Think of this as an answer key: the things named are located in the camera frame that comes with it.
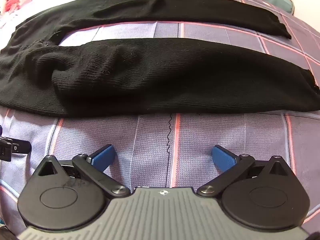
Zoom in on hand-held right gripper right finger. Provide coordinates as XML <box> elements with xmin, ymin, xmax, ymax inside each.
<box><xmin>197</xmin><ymin>145</ymin><xmax>298</xmax><ymax>197</ymax></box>

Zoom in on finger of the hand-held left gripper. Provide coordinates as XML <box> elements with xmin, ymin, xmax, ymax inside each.
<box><xmin>0</xmin><ymin>125</ymin><xmax>32</xmax><ymax>162</ymax></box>

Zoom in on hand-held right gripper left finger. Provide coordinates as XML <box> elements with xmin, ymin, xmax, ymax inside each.
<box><xmin>32</xmin><ymin>144</ymin><xmax>131</xmax><ymax>196</ymax></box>

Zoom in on black knit pants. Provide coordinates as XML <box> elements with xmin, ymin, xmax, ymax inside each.
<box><xmin>0</xmin><ymin>0</ymin><xmax>320</xmax><ymax>118</ymax></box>

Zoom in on purple plaid bed sheet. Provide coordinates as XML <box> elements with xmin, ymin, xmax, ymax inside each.
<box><xmin>0</xmin><ymin>0</ymin><xmax>320</xmax><ymax>240</ymax></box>

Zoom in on red clothes pile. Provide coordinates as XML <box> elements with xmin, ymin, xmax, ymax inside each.
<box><xmin>4</xmin><ymin>0</ymin><xmax>27</xmax><ymax>14</ymax></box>

